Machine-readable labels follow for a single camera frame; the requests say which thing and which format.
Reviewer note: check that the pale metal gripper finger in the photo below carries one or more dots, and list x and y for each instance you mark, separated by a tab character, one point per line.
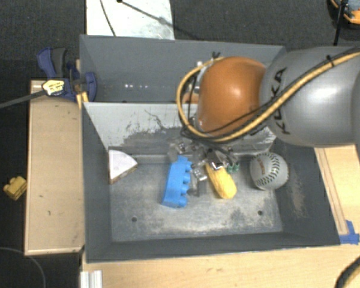
176	151
199	182

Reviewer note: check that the blue toy brick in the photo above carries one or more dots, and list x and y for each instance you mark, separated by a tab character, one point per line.
175	184

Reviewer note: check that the grey metal bin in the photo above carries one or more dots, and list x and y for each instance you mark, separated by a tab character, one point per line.
156	220

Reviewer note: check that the white wedge block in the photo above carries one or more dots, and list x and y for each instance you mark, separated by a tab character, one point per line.
119	165

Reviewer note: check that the white baseball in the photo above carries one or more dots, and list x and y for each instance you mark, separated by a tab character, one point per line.
268	171

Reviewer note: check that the pale wood board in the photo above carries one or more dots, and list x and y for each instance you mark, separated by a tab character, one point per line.
54	172

